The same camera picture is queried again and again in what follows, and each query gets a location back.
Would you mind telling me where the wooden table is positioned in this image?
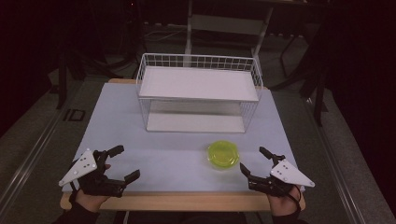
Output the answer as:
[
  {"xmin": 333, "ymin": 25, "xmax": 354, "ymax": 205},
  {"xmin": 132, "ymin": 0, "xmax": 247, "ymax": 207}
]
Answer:
[{"xmin": 59, "ymin": 77, "xmax": 306, "ymax": 213}]

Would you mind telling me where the white wire shelf rack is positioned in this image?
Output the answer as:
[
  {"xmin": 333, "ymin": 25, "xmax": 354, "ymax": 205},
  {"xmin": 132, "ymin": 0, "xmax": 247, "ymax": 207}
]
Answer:
[{"xmin": 135, "ymin": 52, "xmax": 264, "ymax": 134}]

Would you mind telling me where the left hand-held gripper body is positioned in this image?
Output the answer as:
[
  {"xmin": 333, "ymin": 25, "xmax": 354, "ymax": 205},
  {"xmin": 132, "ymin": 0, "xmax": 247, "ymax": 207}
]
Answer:
[{"xmin": 58, "ymin": 148, "xmax": 127, "ymax": 198}]

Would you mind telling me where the black metal stand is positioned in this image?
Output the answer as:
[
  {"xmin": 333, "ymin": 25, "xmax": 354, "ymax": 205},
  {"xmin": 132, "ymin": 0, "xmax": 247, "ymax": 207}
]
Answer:
[{"xmin": 312, "ymin": 71, "xmax": 329, "ymax": 127}]

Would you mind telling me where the yellow-green round plastic dish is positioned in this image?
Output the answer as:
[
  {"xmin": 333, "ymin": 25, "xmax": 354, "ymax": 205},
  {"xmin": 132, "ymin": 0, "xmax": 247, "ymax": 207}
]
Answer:
[{"xmin": 206, "ymin": 140, "xmax": 241, "ymax": 171}]

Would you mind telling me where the metal floor rail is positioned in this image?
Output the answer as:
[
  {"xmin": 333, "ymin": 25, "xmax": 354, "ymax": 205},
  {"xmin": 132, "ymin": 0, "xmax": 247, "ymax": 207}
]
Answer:
[
  {"xmin": 0, "ymin": 106, "xmax": 64, "ymax": 213},
  {"xmin": 304, "ymin": 98, "xmax": 367, "ymax": 224}
]

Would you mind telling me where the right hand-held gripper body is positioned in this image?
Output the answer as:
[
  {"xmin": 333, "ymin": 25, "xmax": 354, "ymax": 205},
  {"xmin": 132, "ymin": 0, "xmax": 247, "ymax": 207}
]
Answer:
[{"xmin": 247, "ymin": 155, "xmax": 316, "ymax": 198}]

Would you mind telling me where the white metal frame stand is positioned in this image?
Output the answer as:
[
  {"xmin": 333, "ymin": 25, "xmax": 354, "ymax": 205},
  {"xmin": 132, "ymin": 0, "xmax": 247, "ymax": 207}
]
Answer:
[{"xmin": 183, "ymin": 0, "xmax": 275, "ymax": 68}]

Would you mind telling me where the person's right hand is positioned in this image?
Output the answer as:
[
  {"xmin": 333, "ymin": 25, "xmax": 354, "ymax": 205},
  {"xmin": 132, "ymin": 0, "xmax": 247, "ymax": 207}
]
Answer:
[{"xmin": 267, "ymin": 186, "xmax": 303, "ymax": 217}]

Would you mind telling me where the person's left hand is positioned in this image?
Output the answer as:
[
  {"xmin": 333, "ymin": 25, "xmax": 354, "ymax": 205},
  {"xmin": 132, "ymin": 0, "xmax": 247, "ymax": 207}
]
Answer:
[{"xmin": 74, "ymin": 189, "xmax": 110, "ymax": 214}]

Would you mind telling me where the pale grey table cover sheet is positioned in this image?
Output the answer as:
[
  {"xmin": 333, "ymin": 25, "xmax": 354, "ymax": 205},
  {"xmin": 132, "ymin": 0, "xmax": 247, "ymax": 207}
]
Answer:
[{"xmin": 62, "ymin": 82, "xmax": 305, "ymax": 193}]

